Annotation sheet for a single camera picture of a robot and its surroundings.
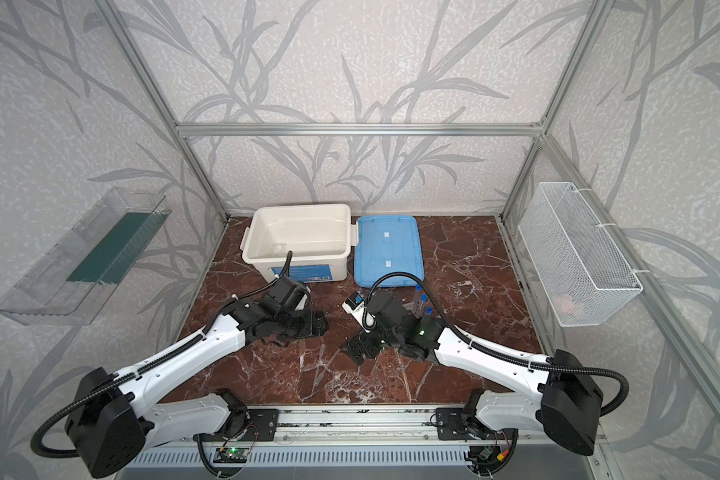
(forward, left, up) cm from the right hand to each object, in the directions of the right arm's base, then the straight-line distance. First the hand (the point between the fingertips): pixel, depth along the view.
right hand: (353, 325), depth 76 cm
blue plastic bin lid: (+38, -9, -15) cm, 42 cm away
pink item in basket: (+3, -52, +6) cm, 53 cm away
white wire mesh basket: (+1, -49, +21) cm, 53 cm away
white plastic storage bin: (+42, +17, -14) cm, 47 cm away
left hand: (+3, +9, -3) cm, 10 cm away
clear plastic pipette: (-9, +10, -13) cm, 19 cm away
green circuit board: (-26, +29, -15) cm, 42 cm away
